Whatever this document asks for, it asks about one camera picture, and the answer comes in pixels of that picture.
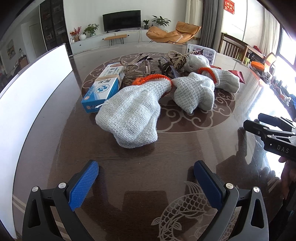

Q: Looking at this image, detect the red snack packet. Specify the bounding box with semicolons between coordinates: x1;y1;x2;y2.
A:
210;65;247;84

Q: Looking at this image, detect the clear plastic cartoon box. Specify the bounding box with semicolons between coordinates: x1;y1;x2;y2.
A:
187;44;216;65

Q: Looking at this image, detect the large white knit glove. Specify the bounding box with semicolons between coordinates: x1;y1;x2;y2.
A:
95;74;172;149

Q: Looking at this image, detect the blue white medicine box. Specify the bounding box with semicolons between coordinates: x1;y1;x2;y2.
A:
81;63;125;113

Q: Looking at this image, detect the beaded hair clip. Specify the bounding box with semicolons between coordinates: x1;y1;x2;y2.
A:
168;50;198;70

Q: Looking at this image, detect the person's right hand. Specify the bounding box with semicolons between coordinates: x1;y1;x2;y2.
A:
278;157;295;199

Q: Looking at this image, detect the wooden dining chair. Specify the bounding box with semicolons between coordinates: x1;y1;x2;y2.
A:
218;33;248;62

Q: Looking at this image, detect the orange lounge chair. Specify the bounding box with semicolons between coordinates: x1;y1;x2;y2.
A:
146;21;201;45

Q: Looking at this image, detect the grey curtain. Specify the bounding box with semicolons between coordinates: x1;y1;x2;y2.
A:
200;0;224;51

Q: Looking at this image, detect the white storage box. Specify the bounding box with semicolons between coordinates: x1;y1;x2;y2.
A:
1;45;72;237

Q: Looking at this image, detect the green potted plant right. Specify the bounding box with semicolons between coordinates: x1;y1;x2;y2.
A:
152;15;171;27

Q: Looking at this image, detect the green potted plant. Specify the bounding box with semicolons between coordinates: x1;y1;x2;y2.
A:
83;24;99;37
152;15;171;27

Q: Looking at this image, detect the small potted plant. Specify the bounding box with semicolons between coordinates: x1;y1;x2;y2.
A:
143;20;149;30

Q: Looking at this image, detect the white tv cabinet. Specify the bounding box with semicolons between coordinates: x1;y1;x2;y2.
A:
70;30;151;55

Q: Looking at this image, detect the small wooden bench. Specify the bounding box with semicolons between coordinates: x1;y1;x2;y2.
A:
104;34;128;46

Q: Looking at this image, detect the black television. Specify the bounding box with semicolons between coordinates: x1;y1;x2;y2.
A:
102;10;141;32

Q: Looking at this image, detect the red flower vase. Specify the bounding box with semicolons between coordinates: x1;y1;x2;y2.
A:
69;26;86;42

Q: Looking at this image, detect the green potted plant left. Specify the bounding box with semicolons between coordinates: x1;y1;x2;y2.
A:
83;24;99;37

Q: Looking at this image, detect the dark display cabinet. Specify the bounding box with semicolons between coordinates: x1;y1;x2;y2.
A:
39;0;72;55

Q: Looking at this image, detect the red wall decoration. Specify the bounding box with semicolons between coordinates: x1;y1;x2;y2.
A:
224;0;235;15

